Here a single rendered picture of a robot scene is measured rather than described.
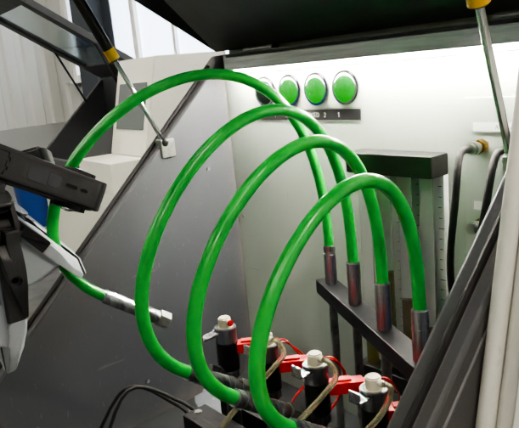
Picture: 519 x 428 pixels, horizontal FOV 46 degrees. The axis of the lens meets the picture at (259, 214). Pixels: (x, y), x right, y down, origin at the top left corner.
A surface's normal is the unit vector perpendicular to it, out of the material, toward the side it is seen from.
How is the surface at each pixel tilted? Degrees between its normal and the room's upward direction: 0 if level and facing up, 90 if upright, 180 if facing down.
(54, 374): 90
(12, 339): 113
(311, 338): 90
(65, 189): 89
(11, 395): 90
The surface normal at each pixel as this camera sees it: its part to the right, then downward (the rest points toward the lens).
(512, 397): -0.76, -0.02
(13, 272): 0.65, 0.15
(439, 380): -0.57, -0.57
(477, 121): -0.75, 0.21
